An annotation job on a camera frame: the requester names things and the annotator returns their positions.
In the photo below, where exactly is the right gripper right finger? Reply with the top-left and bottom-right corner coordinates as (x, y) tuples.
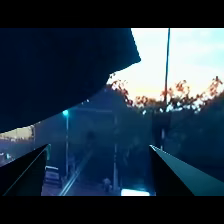
(148, 144), (224, 197)

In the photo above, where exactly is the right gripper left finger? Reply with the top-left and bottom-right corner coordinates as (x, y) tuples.
(0, 143), (50, 197)

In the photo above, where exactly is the dark blue garment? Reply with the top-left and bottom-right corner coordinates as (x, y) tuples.
(0, 27), (142, 134)

